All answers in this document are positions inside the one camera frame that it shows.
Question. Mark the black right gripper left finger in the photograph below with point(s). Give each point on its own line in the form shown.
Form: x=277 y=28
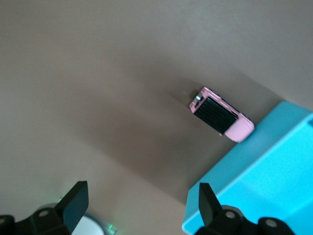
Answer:
x=71 y=205

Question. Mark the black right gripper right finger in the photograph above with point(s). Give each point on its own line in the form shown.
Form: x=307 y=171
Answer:
x=207 y=208

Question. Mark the pink jeep toy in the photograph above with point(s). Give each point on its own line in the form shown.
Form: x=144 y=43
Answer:
x=239 y=129

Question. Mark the teal plastic bin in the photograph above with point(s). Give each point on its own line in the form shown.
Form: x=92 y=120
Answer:
x=269 y=159

